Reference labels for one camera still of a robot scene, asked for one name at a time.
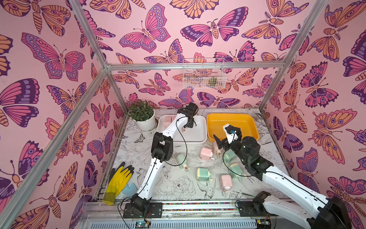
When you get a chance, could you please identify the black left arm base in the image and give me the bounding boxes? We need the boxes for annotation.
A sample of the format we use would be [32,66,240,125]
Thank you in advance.
[123,195,163,219]

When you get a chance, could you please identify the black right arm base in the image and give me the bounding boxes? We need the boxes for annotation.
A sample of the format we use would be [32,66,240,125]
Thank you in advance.
[235,191,271,217]

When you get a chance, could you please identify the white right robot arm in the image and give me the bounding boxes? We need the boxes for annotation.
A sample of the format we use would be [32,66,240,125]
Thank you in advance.
[215,133,352,229]

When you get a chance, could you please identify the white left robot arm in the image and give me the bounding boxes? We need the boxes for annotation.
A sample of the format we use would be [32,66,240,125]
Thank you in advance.
[134,103,198,200]

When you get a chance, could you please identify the white plastic storage box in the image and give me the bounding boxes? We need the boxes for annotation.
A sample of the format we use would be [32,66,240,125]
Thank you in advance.
[157,114,208,145]

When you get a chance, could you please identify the yellow plastic storage box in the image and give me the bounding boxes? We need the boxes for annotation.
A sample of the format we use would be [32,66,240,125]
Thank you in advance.
[206,113,259,144]

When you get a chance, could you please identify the green sharpener upper right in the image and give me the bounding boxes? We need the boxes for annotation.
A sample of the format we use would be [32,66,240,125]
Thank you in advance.
[223,149,237,163]

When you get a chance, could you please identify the green sharpener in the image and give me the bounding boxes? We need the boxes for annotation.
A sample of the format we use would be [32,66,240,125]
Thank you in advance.
[229,163,244,180]
[196,168,213,181]
[223,149,237,163]
[177,154,188,172]

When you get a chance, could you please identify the green sharpener lower right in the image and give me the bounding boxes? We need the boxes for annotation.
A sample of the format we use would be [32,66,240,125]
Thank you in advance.
[229,163,244,180]

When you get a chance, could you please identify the white plastic flower pot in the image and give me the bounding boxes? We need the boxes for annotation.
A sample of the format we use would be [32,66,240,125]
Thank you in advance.
[136,110,156,132]

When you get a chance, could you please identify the green sharpener left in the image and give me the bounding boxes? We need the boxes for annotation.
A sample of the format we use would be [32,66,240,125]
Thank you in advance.
[177,154,188,172]

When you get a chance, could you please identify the green leafy plant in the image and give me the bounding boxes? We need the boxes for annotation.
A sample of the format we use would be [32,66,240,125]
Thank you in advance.
[128,101,154,122]

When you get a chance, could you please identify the green sharpener lower centre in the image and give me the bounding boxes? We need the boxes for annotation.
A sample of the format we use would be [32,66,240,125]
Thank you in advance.
[196,168,213,181]

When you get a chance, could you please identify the yellow rubber glove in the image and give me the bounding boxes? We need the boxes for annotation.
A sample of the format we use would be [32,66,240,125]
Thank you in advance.
[103,162,134,206]

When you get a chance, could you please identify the light blue object by glove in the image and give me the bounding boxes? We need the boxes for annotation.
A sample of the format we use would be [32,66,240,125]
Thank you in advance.
[123,183,137,198]

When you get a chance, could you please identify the green circuit board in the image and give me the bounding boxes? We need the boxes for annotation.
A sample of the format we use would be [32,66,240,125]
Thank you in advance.
[135,221,151,229]

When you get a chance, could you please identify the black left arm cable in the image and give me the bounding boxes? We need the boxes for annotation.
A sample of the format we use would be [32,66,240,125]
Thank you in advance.
[117,115,189,229]

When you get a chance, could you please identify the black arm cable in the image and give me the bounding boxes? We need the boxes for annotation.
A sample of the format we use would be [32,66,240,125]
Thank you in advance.
[117,115,189,229]
[222,151,329,207]

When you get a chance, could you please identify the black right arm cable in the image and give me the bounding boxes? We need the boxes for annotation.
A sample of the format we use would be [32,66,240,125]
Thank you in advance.
[222,151,329,207]

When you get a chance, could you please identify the white wire basket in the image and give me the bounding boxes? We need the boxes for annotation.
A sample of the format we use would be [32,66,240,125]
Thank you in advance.
[182,62,227,90]

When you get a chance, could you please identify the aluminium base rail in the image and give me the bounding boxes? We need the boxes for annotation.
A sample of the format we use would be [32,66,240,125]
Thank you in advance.
[77,199,280,229]

